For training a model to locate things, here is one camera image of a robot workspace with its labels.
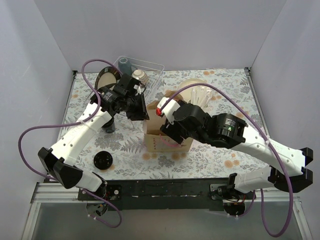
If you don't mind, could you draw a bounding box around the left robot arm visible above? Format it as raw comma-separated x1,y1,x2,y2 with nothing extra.
38,74,149,200

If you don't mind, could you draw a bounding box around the black mounting rail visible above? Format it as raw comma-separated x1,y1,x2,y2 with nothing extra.
77,178,251,212

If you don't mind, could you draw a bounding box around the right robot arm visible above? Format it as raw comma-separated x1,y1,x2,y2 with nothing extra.
156,97,313,200

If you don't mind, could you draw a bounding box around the patterned ceramic bowl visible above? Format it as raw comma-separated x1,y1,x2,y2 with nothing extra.
131,69,150,88

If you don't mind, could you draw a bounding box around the white straw holder cup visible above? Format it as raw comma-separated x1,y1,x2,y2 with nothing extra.
189,86,213,111

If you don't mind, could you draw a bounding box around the pink paper gift bag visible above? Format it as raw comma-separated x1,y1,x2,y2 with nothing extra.
142,100,194,152

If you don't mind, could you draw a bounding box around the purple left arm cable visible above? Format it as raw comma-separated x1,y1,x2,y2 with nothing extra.
18,58,125,228

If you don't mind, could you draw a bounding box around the grey blue mug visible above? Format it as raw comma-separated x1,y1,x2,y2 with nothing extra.
118,57,132,76

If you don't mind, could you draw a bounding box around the floral table mat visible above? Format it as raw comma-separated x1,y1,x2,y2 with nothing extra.
75,69,265,180

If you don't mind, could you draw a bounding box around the black rimmed cream plate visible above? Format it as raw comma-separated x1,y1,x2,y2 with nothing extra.
94,66,121,90

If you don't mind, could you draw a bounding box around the white wire dish rack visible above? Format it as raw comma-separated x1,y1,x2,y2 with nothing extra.
86,55,165,123

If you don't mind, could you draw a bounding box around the cream round plate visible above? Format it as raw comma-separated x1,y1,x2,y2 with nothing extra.
178,78,212,103

